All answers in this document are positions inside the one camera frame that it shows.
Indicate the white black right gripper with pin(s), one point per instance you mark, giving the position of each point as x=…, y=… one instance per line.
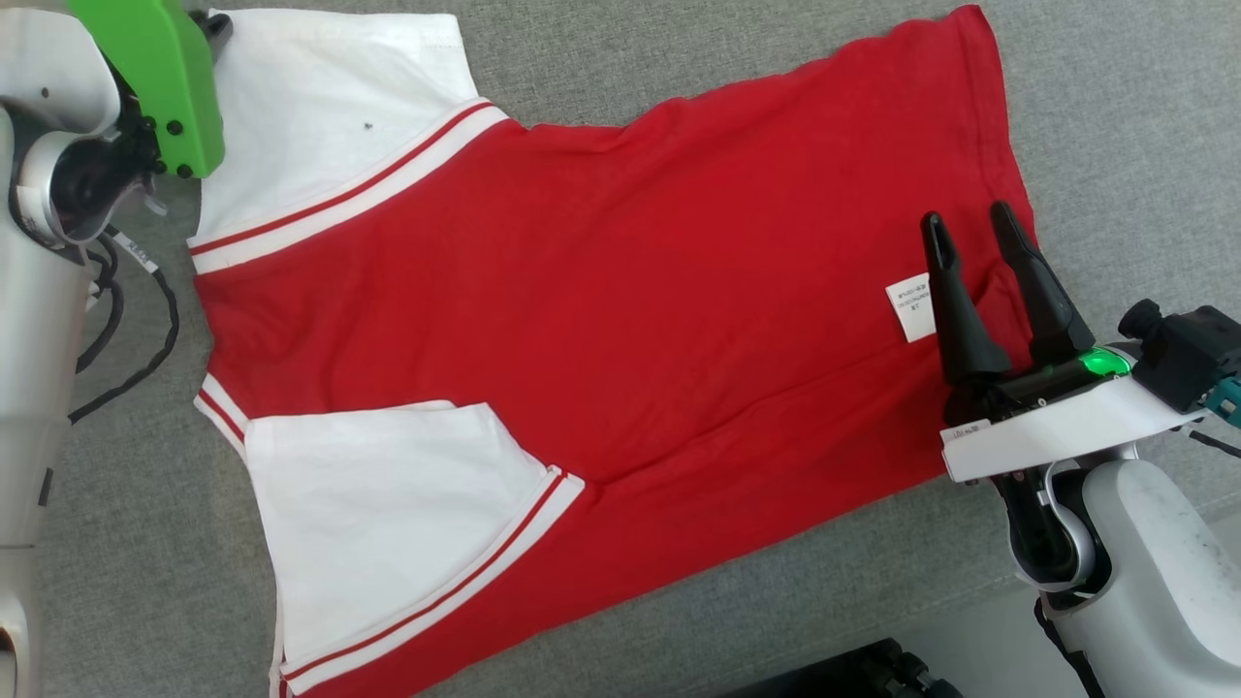
x=1047, y=431

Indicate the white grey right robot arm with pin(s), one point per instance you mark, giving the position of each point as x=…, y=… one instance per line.
x=1154, y=562

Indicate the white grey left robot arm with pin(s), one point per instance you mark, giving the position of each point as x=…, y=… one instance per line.
x=29, y=339

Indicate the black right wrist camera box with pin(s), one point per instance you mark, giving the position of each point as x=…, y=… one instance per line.
x=1188, y=354

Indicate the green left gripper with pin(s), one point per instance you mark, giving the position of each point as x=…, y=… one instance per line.
x=155, y=78

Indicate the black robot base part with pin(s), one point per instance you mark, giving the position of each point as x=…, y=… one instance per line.
x=873, y=674

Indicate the red jersey with white sleeves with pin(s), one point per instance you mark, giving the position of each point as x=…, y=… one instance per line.
x=582, y=291

